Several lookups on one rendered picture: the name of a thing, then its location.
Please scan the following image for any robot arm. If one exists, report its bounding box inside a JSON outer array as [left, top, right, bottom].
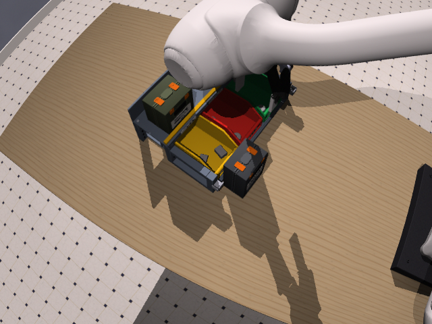
[[164, 0, 432, 90]]

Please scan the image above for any yellow open bin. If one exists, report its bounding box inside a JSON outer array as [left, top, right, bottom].
[[174, 115, 238, 179]]

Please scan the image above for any yellow flat bar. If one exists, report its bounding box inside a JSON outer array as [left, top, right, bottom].
[[163, 86, 220, 145]]

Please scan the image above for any red bin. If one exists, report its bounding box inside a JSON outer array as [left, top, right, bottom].
[[200, 88, 261, 146]]

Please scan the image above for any green open bin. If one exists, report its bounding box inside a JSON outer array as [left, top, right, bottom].
[[225, 74, 273, 122]]

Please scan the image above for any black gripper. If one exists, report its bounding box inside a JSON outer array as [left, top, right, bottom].
[[235, 64, 294, 112]]

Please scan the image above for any dark grey bin shelf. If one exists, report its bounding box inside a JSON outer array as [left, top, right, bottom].
[[128, 70, 289, 193]]

